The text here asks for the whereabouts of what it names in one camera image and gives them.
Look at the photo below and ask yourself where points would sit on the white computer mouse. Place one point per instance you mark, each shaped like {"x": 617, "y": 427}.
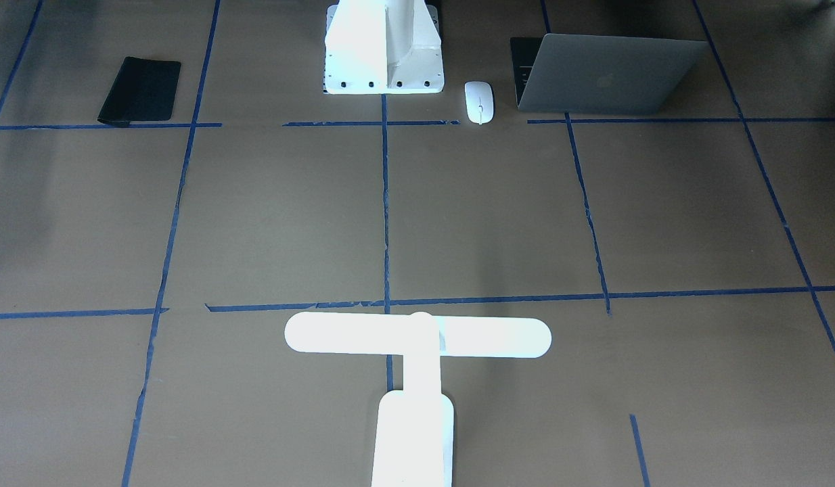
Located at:
{"x": 479, "y": 102}

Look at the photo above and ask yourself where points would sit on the grey laptop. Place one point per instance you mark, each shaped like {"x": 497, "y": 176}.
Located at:
{"x": 574, "y": 73}

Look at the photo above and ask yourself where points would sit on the white desk lamp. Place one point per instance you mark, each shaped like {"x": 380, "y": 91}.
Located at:
{"x": 414, "y": 442}

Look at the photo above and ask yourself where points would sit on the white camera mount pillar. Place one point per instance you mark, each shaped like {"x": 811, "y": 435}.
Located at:
{"x": 380, "y": 47}

